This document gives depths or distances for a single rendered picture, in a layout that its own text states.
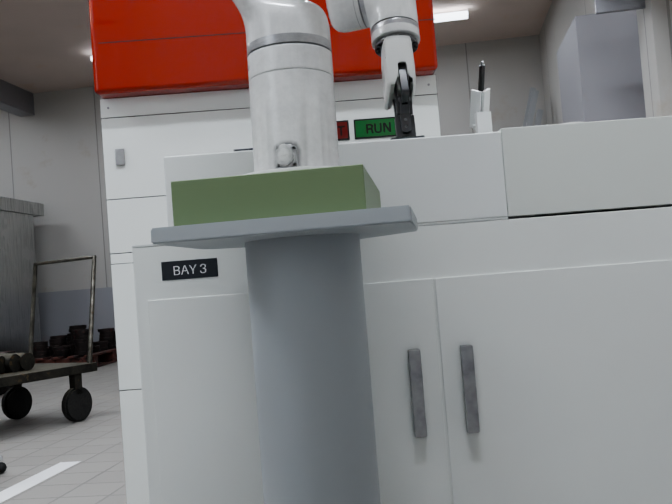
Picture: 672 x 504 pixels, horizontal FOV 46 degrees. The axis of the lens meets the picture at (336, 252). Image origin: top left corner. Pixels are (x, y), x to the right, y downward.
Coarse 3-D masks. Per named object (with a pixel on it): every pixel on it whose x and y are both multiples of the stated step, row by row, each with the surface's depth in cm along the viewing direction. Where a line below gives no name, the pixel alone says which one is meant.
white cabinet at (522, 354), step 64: (192, 256) 128; (384, 256) 128; (448, 256) 128; (512, 256) 129; (576, 256) 129; (640, 256) 129; (192, 320) 127; (384, 320) 128; (448, 320) 128; (512, 320) 128; (576, 320) 128; (640, 320) 128; (192, 384) 127; (384, 384) 127; (448, 384) 127; (512, 384) 128; (576, 384) 128; (640, 384) 128; (192, 448) 126; (256, 448) 126; (384, 448) 127; (448, 448) 127; (512, 448) 127; (576, 448) 127; (640, 448) 128
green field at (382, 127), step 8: (368, 120) 192; (376, 120) 192; (384, 120) 192; (392, 120) 192; (360, 128) 192; (368, 128) 192; (376, 128) 192; (384, 128) 192; (392, 128) 192; (360, 136) 192; (368, 136) 192
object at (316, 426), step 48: (192, 240) 97; (240, 240) 103; (288, 240) 103; (336, 240) 105; (288, 288) 103; (336, 288) 104; (288, 336) 103; (336, 336) 104; (288, 384) 103; (336, 384) 103; (288, 432) 103; (336, 432) 103; (288, 480) 103; (336, 480) 102
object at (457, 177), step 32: (192, 160) 128; (224, 160) 128; (352, 160) 129; (384, 160) 129; (416, 160) 129; (448, 160) 129; (480, 160) 129; (384, 192) 129; (416, 192) 129; (448, 192) 129; (480, 192) 129
